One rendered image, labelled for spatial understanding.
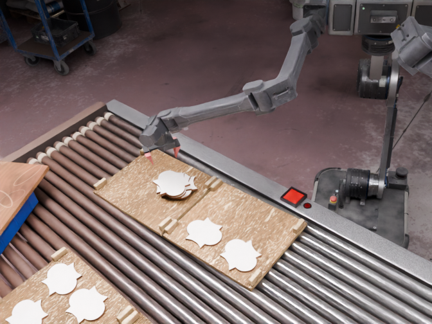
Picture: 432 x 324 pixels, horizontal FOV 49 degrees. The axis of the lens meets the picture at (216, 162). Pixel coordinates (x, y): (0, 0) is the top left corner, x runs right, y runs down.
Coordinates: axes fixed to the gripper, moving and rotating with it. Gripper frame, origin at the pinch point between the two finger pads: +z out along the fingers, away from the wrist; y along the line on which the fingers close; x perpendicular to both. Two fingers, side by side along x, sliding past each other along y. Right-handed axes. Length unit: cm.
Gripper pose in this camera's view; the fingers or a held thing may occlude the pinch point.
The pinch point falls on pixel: (164, 159)
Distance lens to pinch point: 192.2
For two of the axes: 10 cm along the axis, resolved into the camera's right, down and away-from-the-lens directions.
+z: 1.0, 7.4, 6.6
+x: -3.5, -6.0, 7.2
